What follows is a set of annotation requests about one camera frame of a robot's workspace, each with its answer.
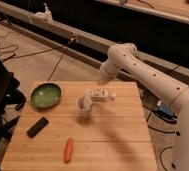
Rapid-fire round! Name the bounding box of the white rectangular box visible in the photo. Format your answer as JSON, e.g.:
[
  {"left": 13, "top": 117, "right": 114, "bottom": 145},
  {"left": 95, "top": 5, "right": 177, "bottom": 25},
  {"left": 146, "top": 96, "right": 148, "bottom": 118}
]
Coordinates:
[{"left": 85, "top": 89, "right": 116, "bottom": 101}]

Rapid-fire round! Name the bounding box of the orange carrot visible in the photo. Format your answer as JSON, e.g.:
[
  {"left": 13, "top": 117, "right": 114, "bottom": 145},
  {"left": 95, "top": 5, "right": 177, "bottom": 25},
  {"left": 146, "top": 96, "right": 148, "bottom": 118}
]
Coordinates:
[{"left": 64, "top": 138, "right": 73, "bottom": 163}]

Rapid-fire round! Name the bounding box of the metal floor rail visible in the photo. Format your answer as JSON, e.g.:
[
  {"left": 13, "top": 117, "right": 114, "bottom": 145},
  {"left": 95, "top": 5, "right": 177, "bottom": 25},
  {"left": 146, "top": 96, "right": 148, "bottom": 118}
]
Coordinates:
[{"left": 0, "top": 0, "right": 189, "bottom": 81}]

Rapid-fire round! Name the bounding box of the green bowl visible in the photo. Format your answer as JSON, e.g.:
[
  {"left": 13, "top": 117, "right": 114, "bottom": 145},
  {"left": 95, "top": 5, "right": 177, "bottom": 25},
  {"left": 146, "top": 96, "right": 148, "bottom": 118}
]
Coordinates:
[{"left": 30, "top": 83, "right": 61, "bottom": 109}]

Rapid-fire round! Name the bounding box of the white object on rail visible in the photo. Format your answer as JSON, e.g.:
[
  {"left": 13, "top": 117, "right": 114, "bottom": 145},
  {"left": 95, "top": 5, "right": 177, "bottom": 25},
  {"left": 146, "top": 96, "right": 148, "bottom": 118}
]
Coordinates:
[{"left": 33, "top": 4, "right": 53, "bottom": 22}]

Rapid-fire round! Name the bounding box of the black floor cable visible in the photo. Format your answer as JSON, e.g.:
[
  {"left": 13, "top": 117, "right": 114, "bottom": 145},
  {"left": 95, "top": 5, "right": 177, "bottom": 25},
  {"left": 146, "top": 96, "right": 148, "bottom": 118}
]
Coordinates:
[{"left": 145, "top": 111, "right": 181, "bottom": 171}]

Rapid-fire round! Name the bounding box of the black remote control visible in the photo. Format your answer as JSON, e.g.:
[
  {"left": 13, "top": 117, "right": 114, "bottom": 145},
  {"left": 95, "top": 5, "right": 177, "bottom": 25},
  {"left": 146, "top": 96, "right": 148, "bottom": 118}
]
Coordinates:
[{"left": 27, "top": 117, "right": 49, "bottom": 138}]

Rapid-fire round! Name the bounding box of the white cup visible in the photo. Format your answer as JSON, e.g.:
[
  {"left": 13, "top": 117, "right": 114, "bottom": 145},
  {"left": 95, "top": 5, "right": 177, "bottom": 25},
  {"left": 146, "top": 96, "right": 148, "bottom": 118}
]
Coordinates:
[{"left": 77, "top": 96, "right": 93, "bottom": 118}]

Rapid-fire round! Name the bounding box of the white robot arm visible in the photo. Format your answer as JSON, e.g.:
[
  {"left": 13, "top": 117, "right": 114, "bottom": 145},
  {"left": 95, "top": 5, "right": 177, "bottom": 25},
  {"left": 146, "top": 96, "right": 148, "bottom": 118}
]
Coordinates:
[{"left": 97, "top": 43, "right": 189, "bottom": 171}]

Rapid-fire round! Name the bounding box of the blue electronic box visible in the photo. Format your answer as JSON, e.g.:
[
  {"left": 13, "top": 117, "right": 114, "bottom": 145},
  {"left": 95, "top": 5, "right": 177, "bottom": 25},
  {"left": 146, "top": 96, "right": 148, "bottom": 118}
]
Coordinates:
[{"left": 157, "top": 101, "right": 175, "bottom": 117}]

